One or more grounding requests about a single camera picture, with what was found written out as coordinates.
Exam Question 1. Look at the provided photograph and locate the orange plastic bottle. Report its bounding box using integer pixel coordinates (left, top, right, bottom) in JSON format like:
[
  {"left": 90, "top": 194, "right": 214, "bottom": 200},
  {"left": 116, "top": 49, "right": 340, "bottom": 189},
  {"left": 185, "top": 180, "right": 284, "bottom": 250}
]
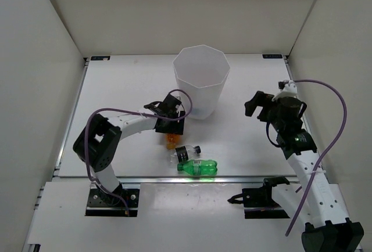
[{"left": 165, "top": 134, "right": 181, "bottom": 150}]

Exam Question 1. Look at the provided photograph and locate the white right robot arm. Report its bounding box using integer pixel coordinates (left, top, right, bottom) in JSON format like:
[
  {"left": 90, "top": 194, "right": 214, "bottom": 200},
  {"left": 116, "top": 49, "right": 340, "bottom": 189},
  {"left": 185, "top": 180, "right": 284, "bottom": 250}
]
[{"left": 245, "top": 91, "right": 364, "bottom": 251}]

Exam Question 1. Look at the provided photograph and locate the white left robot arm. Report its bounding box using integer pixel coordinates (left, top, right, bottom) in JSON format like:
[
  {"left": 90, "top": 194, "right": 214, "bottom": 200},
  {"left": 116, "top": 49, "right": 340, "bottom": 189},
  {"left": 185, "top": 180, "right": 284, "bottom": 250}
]
[{"left": 73, "top": 93, "right": 187, "bottom": 206}]

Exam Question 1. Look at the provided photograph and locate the white octagonal plastic bin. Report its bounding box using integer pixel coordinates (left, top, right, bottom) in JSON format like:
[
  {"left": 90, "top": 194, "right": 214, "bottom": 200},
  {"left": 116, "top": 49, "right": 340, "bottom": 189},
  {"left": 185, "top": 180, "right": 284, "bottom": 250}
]
[{"left": 173, "top": 45, "right": 230, "bottom": 120}]

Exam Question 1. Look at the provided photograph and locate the right black corner label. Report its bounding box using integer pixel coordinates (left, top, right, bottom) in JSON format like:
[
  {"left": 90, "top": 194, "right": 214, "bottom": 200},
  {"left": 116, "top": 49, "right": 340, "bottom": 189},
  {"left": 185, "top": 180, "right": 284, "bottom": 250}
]
[{"left": 262, "top": 54, "right": 282, "bottom": 59}]

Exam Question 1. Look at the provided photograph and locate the black corner label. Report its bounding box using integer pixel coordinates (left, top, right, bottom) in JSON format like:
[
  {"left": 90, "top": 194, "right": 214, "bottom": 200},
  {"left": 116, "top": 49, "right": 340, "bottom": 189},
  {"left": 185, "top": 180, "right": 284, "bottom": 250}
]
[
  {"left": 262, "top": 54, "right": 282, "bottom": 59},
  {"left": 90, "top": 56, "right": 110, "bottom": 61}
]

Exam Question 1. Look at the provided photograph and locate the clear bottle with black label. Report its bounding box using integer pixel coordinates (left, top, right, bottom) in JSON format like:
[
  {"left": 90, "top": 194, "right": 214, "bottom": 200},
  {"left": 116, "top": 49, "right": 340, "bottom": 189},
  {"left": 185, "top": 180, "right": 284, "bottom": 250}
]
[{"left": 169, "top": 145, "right": 201, "bottom": 165}]

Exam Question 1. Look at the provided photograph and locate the green plastic bottle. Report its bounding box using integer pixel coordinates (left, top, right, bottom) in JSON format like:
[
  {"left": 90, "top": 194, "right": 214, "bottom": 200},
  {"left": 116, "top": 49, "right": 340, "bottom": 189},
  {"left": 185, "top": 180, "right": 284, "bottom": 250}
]
[{"left": 177, "top": 160, "right": 218, "bottom": 176}]

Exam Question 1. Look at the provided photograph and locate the left black corner label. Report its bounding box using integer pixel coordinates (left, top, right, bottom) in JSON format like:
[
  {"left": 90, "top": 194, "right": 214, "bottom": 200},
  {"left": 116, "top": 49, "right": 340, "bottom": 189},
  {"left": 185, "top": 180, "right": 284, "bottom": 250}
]
[{"left": 90, "top": 56, "right": 110, "bottom": 61}]

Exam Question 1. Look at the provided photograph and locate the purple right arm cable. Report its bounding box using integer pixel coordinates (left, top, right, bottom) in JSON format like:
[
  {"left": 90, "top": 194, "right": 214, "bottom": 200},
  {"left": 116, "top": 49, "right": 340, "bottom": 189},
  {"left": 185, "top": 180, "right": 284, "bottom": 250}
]
[{"left": 284, "top": 78, "right": 348, "bottom": 237}]

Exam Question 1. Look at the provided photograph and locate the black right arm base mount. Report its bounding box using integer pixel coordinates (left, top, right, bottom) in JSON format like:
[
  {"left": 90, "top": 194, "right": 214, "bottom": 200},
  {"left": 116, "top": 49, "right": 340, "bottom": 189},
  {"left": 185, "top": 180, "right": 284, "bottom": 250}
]
[{"left": 227, "top": 176, "right": 290, "bottom": 219}]

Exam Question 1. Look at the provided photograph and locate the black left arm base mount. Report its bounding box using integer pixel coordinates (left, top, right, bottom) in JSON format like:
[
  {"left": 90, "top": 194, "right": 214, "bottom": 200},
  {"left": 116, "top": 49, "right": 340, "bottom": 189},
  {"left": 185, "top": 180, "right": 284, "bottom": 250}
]
[{"left": 85, "top": 184, "right": 140, "bottom": 217}]

